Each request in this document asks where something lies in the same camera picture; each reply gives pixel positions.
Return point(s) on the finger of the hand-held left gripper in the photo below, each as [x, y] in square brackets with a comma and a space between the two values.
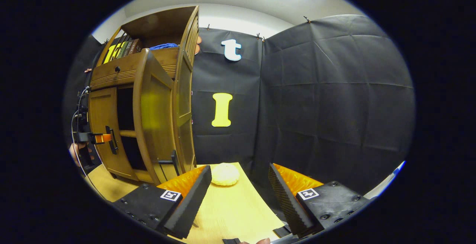
[102, 138]

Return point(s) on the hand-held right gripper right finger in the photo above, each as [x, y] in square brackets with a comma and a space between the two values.
[288, 203]

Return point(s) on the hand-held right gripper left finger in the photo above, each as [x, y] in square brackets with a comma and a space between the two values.
[191, 199]

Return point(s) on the wooden shoe cabinet door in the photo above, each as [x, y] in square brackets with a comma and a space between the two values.
[102, 125]
[156, 114]

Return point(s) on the wooden double-door shoe cabinet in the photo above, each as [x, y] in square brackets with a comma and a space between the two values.
[160, 24]

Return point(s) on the wooden cabinet drawer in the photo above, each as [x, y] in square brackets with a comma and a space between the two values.
[111, 73]

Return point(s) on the wooden inner shelf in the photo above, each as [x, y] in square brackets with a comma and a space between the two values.
[128, 133]

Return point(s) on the grey book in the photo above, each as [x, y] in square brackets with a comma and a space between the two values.
[128, 47]

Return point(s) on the brown book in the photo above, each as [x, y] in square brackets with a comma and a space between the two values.
[135, 45]

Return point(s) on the blue towel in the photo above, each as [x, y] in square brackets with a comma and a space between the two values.
[163, 45]

